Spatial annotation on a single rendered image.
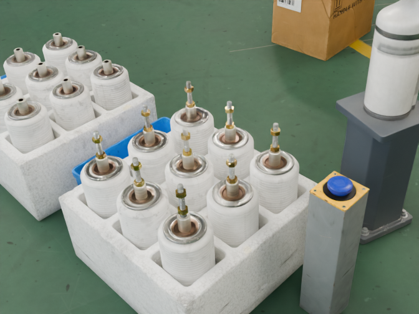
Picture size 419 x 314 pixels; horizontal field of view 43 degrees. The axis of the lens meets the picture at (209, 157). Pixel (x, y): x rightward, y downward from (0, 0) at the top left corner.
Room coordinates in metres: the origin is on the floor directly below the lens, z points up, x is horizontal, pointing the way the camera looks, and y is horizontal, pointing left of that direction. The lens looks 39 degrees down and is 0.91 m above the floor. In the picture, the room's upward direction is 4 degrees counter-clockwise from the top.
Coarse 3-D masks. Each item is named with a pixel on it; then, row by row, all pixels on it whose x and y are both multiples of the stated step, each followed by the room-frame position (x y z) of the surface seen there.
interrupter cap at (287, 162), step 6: (258, 156) 0.82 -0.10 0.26; (264, 156) 0.82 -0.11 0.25; (282, 156) 0.81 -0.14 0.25; (288, 156) 0.81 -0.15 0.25; (258, 162) 0.80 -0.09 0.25; (264, 162) 0.80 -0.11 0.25; (282, 162) 0.80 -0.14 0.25; (288, 162) 0.79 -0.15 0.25; (258, 168) 0.78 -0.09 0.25; (264, 168) 0.78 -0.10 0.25; (270, 168) 0.78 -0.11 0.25; (276, 168) 0.78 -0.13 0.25; (282, 168) 0.78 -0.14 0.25; (288, 168) 0.78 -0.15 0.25; (270, 174) 0.76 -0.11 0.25; (276, 174) 0.76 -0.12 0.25
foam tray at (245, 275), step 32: (128, 160) 0.93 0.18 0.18; (96, 224) 0.73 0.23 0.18; (288, 224) 0.71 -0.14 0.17; (96, 256) 0.74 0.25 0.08; (128, 256) 0.65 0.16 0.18; (160, 256) 0.66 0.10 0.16; (224, 256) 0.64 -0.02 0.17; (256, 256) 0.65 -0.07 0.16; (288, 256) 0.71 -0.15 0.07; (128, 288) 0.66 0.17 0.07; (160, 288) 0.58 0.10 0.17; (192, 288) 0.57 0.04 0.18; (224, 288) 0.59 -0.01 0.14; (256, 288) 0.65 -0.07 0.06
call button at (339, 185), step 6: (330, 180) 0.65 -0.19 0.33; (336, 180) 0.65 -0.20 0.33; (342, 180) 0.65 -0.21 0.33; (348, 180) 0.65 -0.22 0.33; (330, 186) 0.64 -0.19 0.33; (336, 186) 0.63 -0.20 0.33; (342, 186) 0.63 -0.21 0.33; (348, 186) 0.63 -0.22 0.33; (336, 192) 0.63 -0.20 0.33; (342, 192) 0.62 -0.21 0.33; (348, 192) 0.62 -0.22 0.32
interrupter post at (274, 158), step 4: (272, 152) 0.79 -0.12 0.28; (276, 152) 0.79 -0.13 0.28; (280, 152) 0.79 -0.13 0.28; (272, 156) 0.79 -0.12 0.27; (276, 156) 0.79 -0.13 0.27; (280, 156) 0.79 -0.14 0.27; (272, 160) 0.79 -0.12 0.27; (276, 160) 0.79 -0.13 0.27; (280, 160) 0.80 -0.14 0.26; (272, 164) 0.79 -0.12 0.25; (276, 164) 0.79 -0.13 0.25
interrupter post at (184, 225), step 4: (188, 212) 0.65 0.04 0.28; (180, 216) 0.64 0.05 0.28; (188, 216) 0.64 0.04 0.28; (180, 220) 0.63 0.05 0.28; (184, 220) 0.63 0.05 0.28; (188, 220) 0.63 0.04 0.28; (180, 224) 0.63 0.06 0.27; (184, 224) 0.63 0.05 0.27; (188, 224) 0.63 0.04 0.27; (180, 228) 0.63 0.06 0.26; (184, 228) 0.63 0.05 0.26; (188, 228) 0.63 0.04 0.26; (184, 232) 0.63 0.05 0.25
